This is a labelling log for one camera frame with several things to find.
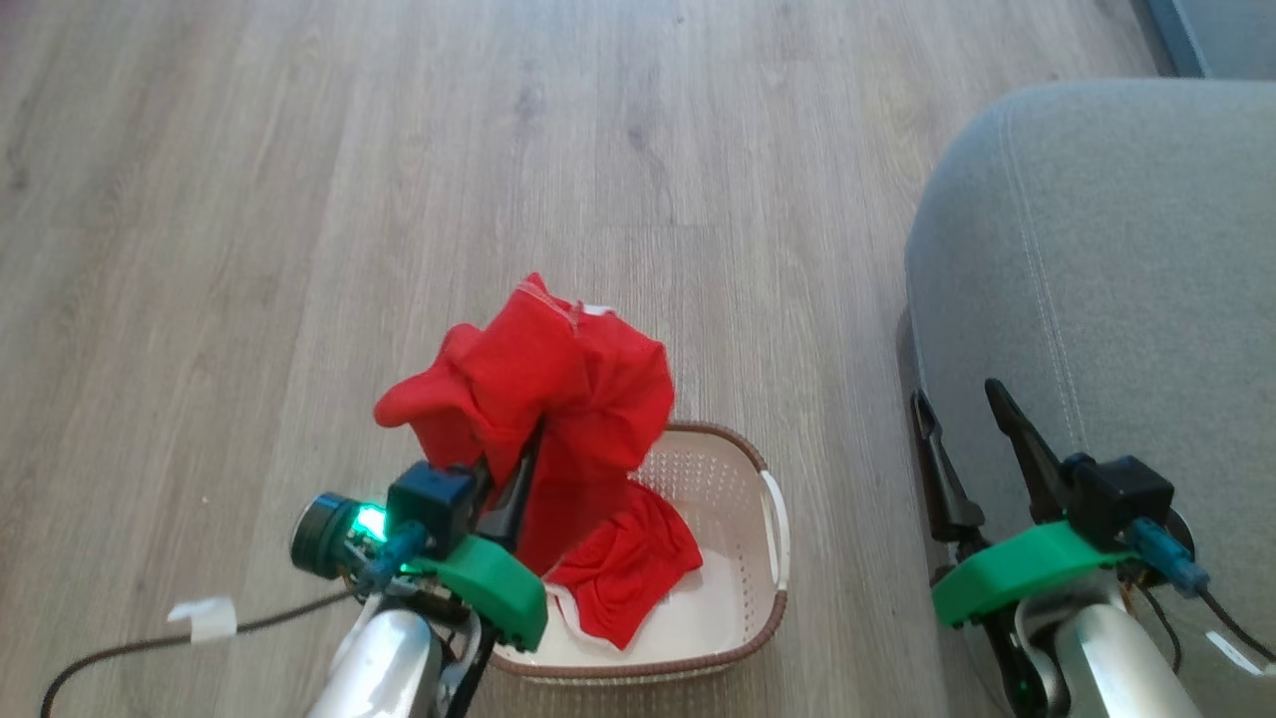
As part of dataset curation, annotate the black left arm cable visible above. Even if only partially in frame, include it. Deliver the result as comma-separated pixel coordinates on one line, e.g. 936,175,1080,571
40,588,362,718

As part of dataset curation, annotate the red garment with white trim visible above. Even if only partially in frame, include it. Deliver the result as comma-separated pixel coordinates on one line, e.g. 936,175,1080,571
374,272,705,651

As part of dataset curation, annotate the white tag on cable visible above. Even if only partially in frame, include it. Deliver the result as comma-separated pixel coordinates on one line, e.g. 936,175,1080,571
1204,629,1269,678
166,595,238,643

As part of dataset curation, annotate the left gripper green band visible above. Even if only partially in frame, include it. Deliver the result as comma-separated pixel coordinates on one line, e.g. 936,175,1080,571
291,429,549,651

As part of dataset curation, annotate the blue left camera connector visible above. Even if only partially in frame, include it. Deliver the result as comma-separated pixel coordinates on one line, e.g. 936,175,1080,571
357,523,432,596

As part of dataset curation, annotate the pale grey-green cabinet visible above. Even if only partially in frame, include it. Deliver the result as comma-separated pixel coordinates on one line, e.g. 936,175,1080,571
1144,0,1276,80

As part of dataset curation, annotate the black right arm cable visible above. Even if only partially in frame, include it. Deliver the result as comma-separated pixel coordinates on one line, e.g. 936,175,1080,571
1136,583,1276,671

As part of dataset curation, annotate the blue right camera connector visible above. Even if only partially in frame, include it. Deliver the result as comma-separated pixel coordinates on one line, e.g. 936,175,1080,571
1130,518,1212,600

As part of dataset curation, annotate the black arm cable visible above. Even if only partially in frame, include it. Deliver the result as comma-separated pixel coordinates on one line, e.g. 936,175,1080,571
40,588,362,718
1136,583,1276,671

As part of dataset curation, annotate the white tag on left cable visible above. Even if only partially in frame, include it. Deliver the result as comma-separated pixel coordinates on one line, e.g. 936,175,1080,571
166,595,238,643

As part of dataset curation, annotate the cream perforated laundry basket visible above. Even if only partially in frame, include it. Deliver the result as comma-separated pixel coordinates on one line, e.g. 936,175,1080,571
488,421,792,683

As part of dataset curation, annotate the blue camera connector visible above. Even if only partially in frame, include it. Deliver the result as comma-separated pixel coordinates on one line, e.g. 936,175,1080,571
357,523,432,596
1130,518,1212,600

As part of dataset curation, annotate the white tag on right cable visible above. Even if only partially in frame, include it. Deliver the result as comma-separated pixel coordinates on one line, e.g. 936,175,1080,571
1204,629,1269,678

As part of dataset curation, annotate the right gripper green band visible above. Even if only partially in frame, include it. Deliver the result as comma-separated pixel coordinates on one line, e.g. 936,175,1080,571
911,378,1142,629

